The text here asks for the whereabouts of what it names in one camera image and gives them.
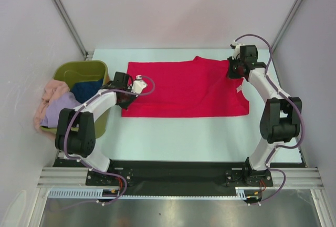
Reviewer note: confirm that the aluminium corner post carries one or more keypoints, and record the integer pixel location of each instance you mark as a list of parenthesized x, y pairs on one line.
[(285, 25), (60, 8)]

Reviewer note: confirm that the aluminium front rail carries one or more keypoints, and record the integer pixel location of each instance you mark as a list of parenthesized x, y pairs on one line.
[(63, 177)]

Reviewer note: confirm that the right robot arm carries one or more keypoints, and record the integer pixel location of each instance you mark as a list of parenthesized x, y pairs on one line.
[(280, 120)]

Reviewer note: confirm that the pink t shirt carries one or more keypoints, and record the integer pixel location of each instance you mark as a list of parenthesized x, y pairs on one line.
[(52, 91)]

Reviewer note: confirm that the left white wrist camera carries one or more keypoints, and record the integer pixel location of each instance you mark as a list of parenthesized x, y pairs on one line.
[(138, 85)]

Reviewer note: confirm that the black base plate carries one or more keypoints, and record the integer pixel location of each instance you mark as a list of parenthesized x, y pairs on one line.
[(179, 179)]

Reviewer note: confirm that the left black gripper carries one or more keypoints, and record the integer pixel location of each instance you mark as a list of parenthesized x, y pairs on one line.
[(125, 105)]

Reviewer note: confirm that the left aluminium corner post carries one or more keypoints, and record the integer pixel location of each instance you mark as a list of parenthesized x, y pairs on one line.
[(60, 8)]

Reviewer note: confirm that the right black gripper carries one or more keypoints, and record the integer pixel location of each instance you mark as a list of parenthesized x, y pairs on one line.
[(230, 73)]

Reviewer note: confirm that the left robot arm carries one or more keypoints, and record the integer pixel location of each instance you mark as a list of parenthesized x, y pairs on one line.
[(76, 130)]

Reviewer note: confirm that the right aluminium corner post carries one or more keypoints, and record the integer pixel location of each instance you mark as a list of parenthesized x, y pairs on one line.
[(285, 25)]

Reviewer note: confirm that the lavender t shirt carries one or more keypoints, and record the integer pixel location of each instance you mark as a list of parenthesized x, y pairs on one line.
[(67, 100)]

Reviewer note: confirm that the left white cable duct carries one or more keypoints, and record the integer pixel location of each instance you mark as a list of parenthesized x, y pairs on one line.
[(83, 193)]

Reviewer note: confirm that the red t shirt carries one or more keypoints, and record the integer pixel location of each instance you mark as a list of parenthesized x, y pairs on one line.
[(187, 89)]

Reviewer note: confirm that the navy blue t shirt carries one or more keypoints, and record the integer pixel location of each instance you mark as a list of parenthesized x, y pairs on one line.
[(83, 91)]

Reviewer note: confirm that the olive green plastic bin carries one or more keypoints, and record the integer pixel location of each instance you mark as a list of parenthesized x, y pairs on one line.
[(79, 72)]

